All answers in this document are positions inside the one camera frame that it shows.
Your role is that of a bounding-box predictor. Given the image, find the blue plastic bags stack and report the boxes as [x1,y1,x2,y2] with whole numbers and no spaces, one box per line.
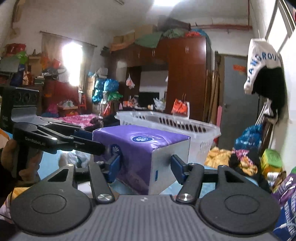
[92,78,123,103]

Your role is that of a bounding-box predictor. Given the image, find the orange white hanging bag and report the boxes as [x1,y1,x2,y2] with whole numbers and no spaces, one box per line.
[171,93,190,119]

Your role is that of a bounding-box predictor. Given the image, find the yellow patterned blanket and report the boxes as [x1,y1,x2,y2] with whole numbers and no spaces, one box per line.
[204,147,258,177]

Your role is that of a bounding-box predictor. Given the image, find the pink floral bedsheet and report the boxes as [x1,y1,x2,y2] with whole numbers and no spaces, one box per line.
[56,114,102,128]

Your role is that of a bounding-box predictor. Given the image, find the green yellow box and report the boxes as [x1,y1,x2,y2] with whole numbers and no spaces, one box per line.
[260,149,283,178]

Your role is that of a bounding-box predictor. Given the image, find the black television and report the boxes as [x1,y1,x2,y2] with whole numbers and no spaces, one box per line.
[138,92,159,108]

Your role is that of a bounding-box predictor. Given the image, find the person hand holding gripper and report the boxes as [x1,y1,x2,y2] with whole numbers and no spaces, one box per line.
[1,139,43,182]

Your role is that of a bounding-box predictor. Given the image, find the white plastic laundry basket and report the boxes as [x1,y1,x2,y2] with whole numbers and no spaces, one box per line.
[115,111,221,165]

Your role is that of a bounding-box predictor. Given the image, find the green cloth on wardrobe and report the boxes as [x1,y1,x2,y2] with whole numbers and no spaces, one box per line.
[134,28,189,48]

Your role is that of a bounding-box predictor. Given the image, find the grey door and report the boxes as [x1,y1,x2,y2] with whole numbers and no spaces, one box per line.
[218,55,259,150]

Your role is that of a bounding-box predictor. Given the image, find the white black hanging garment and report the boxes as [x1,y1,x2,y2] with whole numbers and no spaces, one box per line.
[244,39,286,124]

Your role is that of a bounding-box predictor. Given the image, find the blue plastic bag right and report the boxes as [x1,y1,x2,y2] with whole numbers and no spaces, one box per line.
[234,124,263,151]

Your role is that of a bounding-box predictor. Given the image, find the red cloth covered furniture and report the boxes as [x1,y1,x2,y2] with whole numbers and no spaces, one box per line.
[42,79,79,113]

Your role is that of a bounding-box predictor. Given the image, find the purple white package bag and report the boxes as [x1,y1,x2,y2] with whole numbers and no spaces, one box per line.
[273,167,295,240]

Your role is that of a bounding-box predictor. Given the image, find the dark red wooden wardrobe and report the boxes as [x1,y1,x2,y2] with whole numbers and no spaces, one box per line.
[108,36,211,122]

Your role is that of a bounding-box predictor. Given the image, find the window curtain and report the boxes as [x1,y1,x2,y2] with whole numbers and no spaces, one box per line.
[40,31,97,91]

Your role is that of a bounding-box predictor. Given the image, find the purple tissue pack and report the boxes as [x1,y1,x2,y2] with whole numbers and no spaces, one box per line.
[92,125,190,195]

